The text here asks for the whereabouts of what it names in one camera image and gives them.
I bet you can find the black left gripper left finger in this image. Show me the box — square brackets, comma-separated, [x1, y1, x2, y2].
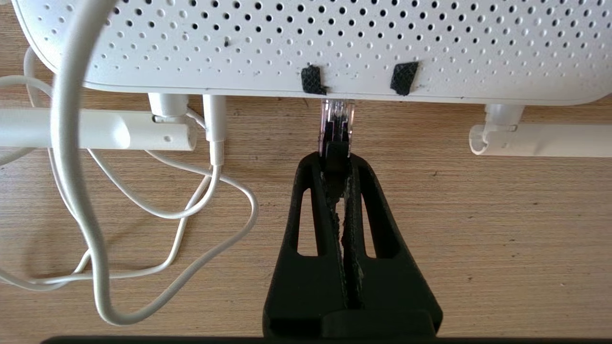
[263, 153, 348, 336]

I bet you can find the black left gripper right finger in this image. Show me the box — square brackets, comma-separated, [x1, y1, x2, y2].
[343, 155, 443, 336]

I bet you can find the black network cable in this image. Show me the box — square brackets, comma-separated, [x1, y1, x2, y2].
[318, 99, 355, 173]

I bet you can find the thin white power cable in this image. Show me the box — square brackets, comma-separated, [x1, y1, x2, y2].
[0, 0, 259, 326]

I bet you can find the white router with antennas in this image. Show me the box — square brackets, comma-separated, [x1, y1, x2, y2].
[0, 0, 612, 157]

